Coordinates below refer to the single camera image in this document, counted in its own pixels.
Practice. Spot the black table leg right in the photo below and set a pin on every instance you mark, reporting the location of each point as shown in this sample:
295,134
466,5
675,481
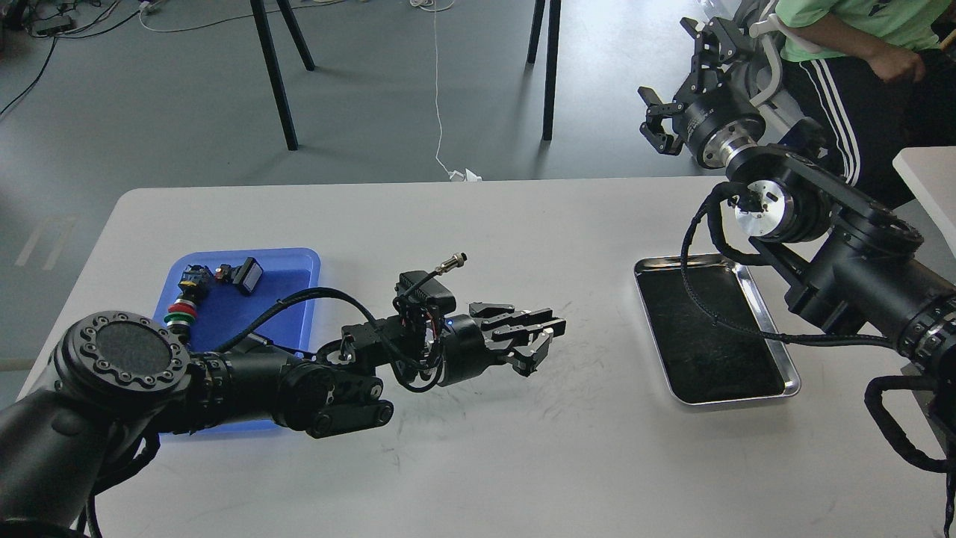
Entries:
553,10

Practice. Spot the red green pilot light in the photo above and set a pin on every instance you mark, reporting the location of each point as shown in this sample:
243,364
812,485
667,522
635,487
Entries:
180,317

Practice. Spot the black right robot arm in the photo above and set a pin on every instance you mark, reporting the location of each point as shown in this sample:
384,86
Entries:
849,261

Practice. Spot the white side table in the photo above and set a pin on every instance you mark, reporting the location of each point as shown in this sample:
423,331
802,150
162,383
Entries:
929,172

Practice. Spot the black table leg left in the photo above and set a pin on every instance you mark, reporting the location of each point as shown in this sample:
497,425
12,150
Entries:
271,61

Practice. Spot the blue plastic tray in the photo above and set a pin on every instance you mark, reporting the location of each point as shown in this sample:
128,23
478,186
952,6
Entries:
226,311

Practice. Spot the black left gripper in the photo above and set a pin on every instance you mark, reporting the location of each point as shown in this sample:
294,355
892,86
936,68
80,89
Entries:
495,334

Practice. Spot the black table leg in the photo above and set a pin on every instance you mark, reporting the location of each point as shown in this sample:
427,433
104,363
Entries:
271,61
553,10

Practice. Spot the black rectangular push button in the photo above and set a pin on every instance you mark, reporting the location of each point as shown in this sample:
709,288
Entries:
243,277

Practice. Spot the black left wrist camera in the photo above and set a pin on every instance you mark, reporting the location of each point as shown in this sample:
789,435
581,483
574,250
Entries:
419,289

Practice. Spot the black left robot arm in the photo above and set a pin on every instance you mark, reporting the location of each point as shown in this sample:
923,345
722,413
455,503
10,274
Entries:
116,381

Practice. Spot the white office chair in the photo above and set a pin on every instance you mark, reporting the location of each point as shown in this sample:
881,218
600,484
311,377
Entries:
761,78

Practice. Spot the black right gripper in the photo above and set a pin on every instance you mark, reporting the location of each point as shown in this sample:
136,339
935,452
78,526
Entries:
711,120

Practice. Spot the person in green shirt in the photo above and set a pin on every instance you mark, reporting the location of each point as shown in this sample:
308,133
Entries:
874,76

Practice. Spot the silver metal tray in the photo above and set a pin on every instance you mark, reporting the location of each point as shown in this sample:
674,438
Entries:
703,322

